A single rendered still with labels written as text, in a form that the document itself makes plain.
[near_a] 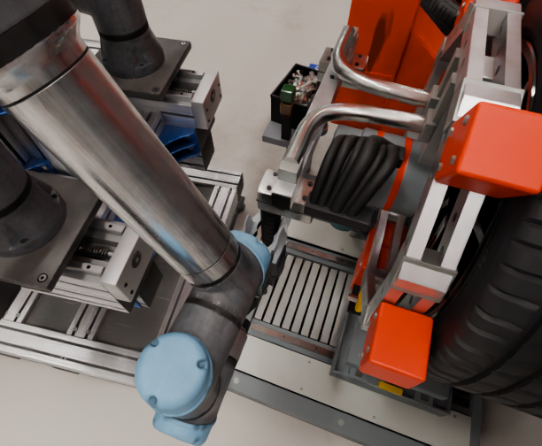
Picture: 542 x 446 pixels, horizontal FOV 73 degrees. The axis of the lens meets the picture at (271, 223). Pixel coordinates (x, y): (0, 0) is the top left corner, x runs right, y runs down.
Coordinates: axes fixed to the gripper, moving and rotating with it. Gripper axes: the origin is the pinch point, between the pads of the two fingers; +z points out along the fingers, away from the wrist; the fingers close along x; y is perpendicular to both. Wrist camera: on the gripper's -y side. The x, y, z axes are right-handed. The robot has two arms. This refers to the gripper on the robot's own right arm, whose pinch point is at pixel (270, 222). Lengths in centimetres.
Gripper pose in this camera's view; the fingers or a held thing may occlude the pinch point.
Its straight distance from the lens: 65.7
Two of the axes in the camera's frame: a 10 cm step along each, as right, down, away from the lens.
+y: 0.0, -5.3, -8.5
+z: 3.4, -8.0, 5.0
